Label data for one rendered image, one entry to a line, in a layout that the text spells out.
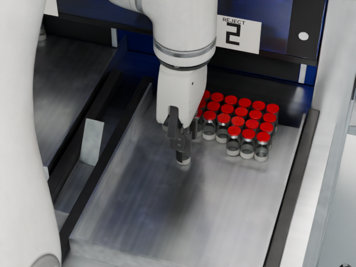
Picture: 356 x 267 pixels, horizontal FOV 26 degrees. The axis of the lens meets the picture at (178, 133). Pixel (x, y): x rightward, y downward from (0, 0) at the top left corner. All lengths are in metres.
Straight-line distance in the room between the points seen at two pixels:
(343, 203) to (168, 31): 1.45
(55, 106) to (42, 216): 0.69
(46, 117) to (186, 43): 0.37
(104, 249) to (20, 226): 0.46
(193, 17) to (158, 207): 0.30
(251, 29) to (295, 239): 0.33
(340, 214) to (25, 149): 1.78
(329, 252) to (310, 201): 1.08
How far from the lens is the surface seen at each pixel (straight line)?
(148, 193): 1.15
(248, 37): 1.20
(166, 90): 1.04
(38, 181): 0.62
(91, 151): 1.19
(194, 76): 1.03
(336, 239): 2.26
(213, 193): 1.15
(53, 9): 1.30
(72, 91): 1.32
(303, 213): 1.14
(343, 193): 2.38
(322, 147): 1.23
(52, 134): 1.25
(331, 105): 1.26
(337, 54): 1.19
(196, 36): 0.98
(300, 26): 1.17
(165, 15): 0.97
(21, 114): 0.60
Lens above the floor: 1.74
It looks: 44 degrees down
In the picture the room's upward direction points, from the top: straight up
